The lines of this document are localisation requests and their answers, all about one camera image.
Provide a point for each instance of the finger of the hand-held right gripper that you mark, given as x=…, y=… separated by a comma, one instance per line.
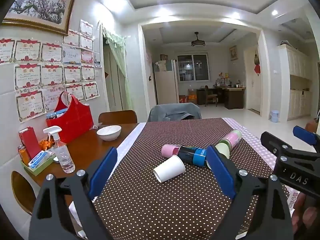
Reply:
x=303, y=135
x=273, y=141

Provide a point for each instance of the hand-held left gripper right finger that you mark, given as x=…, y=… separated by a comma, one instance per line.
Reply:
x=220, y=175

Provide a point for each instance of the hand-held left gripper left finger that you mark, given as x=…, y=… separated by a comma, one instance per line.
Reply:
x=103, y=172

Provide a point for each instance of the white paper cup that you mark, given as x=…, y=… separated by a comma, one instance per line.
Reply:
x=168, y=171

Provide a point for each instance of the pale green cup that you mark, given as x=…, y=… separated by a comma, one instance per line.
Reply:
x=223, y=150

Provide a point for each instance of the pink cup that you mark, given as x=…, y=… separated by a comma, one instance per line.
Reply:
x=170, y=150

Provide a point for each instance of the person's right hand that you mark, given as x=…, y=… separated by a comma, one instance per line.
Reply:
x=298, y=211

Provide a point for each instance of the blue water bucket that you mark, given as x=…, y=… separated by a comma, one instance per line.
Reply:
x=275, y=116

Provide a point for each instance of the black bottle with blue label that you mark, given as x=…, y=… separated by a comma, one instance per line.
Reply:
x=192, y=156

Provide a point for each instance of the pink can with green ends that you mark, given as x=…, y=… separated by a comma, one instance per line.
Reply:
x=232, y=138

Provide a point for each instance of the white bowl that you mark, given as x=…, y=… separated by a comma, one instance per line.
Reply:
x=108, y=133

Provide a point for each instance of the clear spray bottle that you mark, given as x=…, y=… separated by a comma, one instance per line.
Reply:
x=64, y=158

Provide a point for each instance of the white door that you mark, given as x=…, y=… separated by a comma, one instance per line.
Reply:
x=251, y=92

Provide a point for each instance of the white cabinet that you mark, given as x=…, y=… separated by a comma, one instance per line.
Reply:
x=296, y=80

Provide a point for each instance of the brown polka dot tablecloth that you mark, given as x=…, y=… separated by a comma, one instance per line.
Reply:
x=150, y=205

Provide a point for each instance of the red bag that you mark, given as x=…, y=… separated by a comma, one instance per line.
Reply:
x=72, y=123

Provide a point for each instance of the dark wooden desk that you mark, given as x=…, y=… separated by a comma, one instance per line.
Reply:
x=235, y=97

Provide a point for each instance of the blue and white toothpaste box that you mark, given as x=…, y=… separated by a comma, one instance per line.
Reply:
x=40, y=159

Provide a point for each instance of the green tray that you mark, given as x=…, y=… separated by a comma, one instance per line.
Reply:
x=37, y=170

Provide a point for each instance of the red door decoration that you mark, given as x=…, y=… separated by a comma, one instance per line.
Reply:
x=257, y=67

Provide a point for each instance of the dark wooden chair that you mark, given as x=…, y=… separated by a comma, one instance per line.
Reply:
x=210, y=96

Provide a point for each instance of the grey jacket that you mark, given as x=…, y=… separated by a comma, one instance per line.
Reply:
x=172, y=111

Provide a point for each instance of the orange cardboard box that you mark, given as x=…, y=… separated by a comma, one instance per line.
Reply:
x=192, y=97

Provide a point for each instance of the red cardboard box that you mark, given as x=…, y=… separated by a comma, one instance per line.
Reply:
x=183, y=98

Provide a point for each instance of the white refrigerator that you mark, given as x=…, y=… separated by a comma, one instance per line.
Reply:
x=165, y=87

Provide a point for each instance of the window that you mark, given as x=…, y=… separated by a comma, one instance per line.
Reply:
x=193, y=67

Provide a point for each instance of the green lace curtain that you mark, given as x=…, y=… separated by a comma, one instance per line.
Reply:
x=120, y=62

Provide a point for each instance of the round ceiling lamp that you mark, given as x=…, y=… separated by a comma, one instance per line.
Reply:
x=198, y=42

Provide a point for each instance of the framed blossom painting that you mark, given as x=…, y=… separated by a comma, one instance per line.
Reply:
x=37, y=5

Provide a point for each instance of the framed wall picture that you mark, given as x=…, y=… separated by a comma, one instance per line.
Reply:
x=233, y=53

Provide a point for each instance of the group of wall certificates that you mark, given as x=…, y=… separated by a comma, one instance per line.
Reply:
x=52, y=75

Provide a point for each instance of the small wall picture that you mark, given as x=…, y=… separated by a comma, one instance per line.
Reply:
x=163, y=57

